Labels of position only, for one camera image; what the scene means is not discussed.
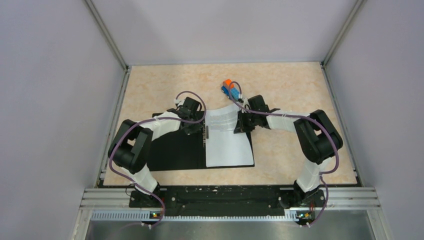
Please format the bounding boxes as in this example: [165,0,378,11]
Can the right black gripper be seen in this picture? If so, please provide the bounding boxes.
[234,109,259,134]

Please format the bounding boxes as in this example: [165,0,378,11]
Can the white printed paper sheets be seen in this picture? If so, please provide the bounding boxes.
[205,104,255,168]

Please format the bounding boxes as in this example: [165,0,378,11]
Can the teal and black folder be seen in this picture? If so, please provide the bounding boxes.
[148,123,253,172]

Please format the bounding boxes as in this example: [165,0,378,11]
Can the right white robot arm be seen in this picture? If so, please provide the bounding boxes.
[233,95,344,206]

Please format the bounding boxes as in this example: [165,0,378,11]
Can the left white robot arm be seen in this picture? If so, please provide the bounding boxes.
[107,97,206,207]

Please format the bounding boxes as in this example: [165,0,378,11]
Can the blue orange toy car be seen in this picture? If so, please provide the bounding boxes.
[221,79,242,101]

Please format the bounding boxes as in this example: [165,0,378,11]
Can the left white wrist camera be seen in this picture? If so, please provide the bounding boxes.
[174,98,186,109]

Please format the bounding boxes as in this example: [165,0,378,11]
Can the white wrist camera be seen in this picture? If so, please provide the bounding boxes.
[237,97,250,113]
[174,98,186,109]

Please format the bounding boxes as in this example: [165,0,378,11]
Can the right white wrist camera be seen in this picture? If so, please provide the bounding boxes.
[237,97,250,113]

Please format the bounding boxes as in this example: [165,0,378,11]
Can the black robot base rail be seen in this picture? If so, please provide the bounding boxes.
[129,185,325,217]

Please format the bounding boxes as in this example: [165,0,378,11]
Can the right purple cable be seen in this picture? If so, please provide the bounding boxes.
[228,81,340,228]

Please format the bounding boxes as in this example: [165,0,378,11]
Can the white slotted cable duct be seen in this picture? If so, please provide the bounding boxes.
[90,210,299,222]

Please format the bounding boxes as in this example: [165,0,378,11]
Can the aluminium frame profile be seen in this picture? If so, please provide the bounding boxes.
[79,187,134,210]

